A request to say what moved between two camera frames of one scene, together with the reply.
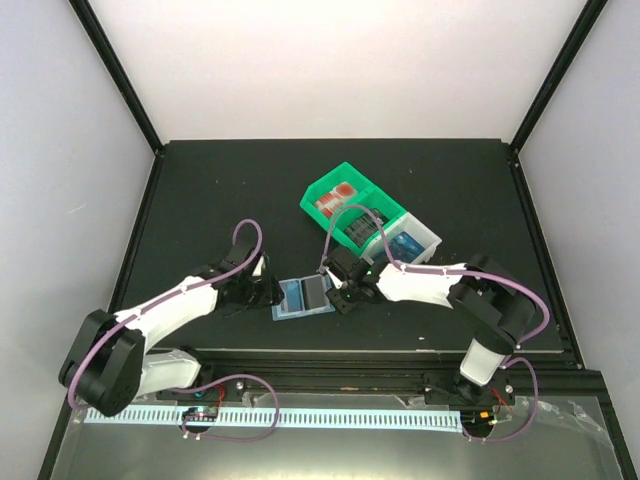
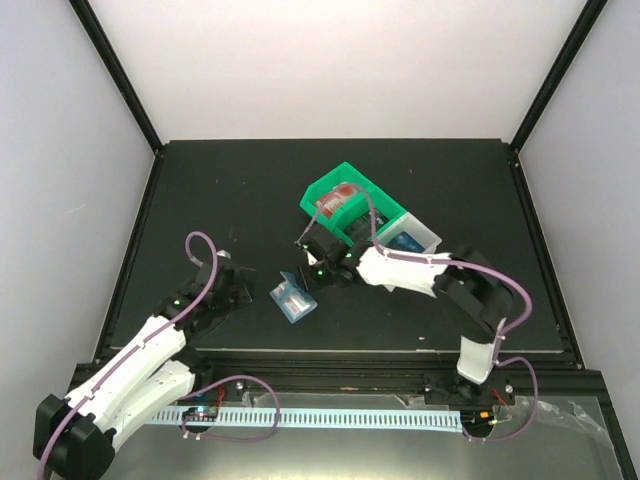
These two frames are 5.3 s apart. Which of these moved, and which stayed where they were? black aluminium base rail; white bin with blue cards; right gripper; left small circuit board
Moved: right gripper
Stayed: black aluminium base rail; white bin with blue cards; left small circuit board
